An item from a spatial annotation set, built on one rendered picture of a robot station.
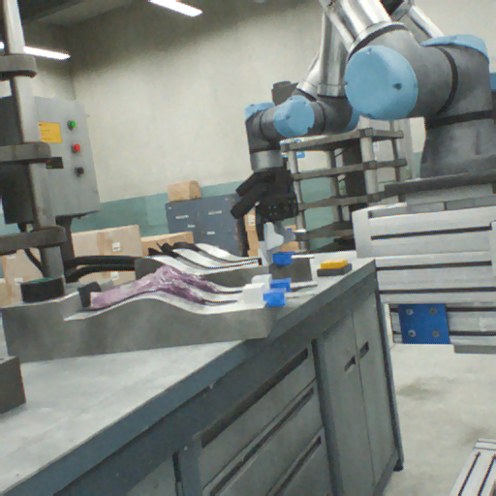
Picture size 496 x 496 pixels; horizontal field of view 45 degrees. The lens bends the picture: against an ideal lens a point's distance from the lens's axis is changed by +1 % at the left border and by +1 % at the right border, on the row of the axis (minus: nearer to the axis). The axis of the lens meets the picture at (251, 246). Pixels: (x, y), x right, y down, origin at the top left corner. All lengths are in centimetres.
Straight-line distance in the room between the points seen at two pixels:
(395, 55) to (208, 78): 830
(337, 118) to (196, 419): 71
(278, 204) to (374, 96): 44
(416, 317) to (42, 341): 71
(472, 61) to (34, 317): 90
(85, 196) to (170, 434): 133
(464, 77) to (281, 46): 768
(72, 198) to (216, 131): 709
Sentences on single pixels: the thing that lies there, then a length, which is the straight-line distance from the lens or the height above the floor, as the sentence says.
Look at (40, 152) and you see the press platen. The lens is 184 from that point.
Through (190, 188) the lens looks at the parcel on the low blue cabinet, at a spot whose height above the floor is 129.
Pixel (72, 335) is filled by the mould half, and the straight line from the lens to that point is 116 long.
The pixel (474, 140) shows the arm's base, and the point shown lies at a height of 109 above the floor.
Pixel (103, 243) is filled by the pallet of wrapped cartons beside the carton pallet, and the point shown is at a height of 82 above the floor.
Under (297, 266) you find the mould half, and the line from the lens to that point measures 149.
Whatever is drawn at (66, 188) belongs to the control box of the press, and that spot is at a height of 116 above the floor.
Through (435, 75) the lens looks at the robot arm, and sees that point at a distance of 103.
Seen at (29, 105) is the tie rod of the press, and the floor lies 140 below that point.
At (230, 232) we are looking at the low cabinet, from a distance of 848.
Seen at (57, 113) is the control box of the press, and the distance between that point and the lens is 214.
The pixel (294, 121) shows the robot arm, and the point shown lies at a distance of 125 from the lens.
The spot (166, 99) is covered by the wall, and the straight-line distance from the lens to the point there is 966.
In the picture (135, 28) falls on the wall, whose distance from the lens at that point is 1015.
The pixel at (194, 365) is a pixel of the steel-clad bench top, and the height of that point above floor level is 80.
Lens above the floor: 105
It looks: 5 degrees down
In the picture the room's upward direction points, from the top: 8 degrees counter-clockwise
